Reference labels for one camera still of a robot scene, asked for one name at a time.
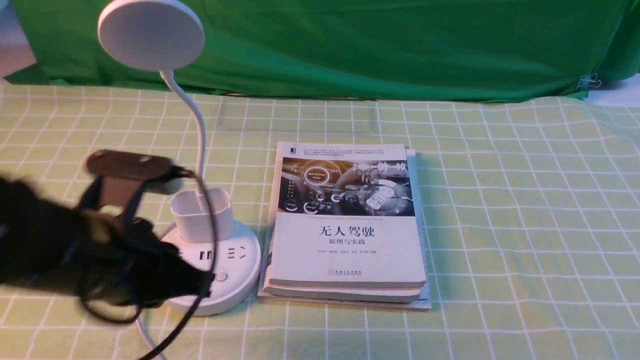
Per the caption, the green checkered tablecloth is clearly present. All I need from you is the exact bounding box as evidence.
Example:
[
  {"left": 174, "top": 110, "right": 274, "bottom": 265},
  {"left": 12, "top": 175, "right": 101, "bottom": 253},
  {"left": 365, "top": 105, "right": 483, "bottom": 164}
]
[{"left": 0, "top": 85, "right": 640, "bottom": 360}]

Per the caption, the white lamp power cable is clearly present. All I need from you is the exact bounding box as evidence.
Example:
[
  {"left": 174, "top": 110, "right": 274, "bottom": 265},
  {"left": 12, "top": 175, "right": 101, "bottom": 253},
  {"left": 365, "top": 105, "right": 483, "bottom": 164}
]
[{"left": 135, "top": 222, "right": 178, "bottom": 360}]

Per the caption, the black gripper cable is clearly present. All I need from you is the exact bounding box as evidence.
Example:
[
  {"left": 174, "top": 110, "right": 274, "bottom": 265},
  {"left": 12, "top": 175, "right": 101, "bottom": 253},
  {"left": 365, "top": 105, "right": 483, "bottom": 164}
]
[{"left": 77, "top": 167, "right": 219, "bottom": 360}]

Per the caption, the metal binder clip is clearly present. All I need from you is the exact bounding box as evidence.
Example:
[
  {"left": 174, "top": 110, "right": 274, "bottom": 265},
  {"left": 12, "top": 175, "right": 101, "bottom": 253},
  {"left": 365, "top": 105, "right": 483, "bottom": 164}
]
[{"left": 576, "top": 73, "right": 602, "bottom": 92}]

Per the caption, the green backdrop cloth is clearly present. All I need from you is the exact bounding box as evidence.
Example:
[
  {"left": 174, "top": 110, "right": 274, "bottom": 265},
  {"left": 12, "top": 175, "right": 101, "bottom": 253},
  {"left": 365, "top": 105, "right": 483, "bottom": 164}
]
[{"left": 5, "top": 0, "right": 640, "bottom": 104}]

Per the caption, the white desk lamp with sockets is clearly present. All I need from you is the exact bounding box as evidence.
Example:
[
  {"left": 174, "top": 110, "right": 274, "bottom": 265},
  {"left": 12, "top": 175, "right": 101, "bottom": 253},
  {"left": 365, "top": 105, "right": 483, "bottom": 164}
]
[{"left": 97, "top": 0, "right": 261, "bottom": 316}]

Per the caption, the thin book under textbook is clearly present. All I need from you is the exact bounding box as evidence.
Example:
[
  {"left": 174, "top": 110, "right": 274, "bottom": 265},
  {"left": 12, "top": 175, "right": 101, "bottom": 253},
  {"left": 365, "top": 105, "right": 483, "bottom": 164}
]
[{"left": 258, "top": 148, "right": 433, "bottom": 310}]

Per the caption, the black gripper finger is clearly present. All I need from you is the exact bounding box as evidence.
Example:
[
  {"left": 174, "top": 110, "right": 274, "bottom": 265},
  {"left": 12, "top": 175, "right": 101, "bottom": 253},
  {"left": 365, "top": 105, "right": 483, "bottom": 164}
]
[{"left": 167, "top": 257, "right": 215, "bottom": 299}]

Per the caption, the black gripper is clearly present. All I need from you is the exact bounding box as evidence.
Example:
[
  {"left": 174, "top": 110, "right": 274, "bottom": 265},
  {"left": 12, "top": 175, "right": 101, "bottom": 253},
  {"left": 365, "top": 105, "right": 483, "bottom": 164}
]
[{"left": 0, "top": 175, "right": 173, "bottom": 308}]

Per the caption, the white self-driving textbook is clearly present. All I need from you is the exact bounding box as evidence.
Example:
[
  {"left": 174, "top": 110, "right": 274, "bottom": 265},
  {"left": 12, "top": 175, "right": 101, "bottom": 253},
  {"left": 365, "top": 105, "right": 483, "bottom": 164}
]
[{"left": 263, "top": 141, "right": 427, "bottom": 304}]

